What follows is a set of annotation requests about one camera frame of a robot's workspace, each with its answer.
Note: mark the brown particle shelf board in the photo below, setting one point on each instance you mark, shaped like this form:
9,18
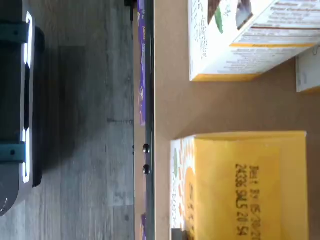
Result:
212,107

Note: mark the purple Annie's snack box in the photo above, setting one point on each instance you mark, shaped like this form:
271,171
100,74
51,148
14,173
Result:
142,75

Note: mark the white box with nutrition label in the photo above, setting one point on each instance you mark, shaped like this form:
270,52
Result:
225,37

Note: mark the teal aluminium mounting frame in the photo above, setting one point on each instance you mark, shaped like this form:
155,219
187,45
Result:
12,32

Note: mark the grey mobile robot base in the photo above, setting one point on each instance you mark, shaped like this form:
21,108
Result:
10,87

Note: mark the small white yellow-edged box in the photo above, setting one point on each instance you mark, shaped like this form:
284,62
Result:
308,75

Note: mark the silver shelf bolt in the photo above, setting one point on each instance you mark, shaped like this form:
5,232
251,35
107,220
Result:
146,169
146,148

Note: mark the dark metal shelf edge beam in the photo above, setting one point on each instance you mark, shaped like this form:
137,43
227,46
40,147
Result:
149,75

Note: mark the white light strip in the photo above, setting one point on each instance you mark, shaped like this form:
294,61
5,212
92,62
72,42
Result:
27,100

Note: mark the yellow white box with date print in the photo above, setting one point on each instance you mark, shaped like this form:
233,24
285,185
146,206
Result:
225,187

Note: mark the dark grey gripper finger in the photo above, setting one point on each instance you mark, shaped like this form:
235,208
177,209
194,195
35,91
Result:
178,234

